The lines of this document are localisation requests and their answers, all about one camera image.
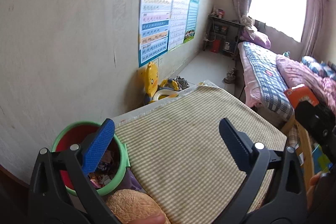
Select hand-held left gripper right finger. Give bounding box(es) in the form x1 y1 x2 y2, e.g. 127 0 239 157
217 117 308 224

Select purple pillow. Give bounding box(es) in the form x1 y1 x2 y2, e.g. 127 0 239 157
241 26 271 48

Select tan plush toy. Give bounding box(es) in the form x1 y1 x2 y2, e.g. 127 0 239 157
105 189 171 224

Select plaid bedsheet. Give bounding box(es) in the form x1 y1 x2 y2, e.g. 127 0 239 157
241 42 294 119

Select person's left hand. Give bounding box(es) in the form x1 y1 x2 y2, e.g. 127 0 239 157
123 213 171 224

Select grey shoes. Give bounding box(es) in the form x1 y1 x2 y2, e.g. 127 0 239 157
175 76 190 90

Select window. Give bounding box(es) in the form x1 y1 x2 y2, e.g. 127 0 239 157
248 0 307 43

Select white chart wall poster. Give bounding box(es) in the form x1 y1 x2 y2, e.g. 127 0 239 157
167 0 191 52

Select yellow duck potty chair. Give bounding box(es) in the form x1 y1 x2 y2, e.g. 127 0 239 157
143 62 182 106

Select dark metal shelf rack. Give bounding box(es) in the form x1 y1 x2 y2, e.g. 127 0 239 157
203 14 246 58

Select dark wooden furniture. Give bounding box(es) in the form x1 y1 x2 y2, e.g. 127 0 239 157
0 164 30 224

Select teal wall poster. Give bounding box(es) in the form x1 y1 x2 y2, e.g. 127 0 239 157
183 0 200 44

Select bed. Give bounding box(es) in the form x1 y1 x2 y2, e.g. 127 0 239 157
236 41 336 125

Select beige plush toy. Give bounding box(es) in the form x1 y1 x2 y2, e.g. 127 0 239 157
241 15 255 28

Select pink wrapper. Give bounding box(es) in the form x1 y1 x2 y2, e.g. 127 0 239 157
89 173 112 189

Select person's right hand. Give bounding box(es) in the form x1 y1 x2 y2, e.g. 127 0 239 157
309 172 321 189

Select pink quilt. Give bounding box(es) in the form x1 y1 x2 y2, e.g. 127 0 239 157
276 54 336 106

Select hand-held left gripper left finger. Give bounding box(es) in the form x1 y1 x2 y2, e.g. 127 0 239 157
28 118 121 224

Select blue bordered wall poster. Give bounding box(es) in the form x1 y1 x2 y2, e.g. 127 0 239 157
138 0 175 68

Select blue patterned pillow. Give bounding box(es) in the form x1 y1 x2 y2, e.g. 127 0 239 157
302 55 332 75

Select white sneakers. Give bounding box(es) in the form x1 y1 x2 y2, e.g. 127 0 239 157
223 68 237 84

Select wooden chair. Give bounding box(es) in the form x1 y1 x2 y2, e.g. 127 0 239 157
281 114 328 188

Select green checked tablecloth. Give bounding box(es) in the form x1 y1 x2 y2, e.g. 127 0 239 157
114 85 288 224

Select orange box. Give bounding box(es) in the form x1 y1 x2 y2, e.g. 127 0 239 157
284 84 319 109

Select green bucket red inside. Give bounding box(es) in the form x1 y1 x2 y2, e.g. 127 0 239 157
51 121 131 197

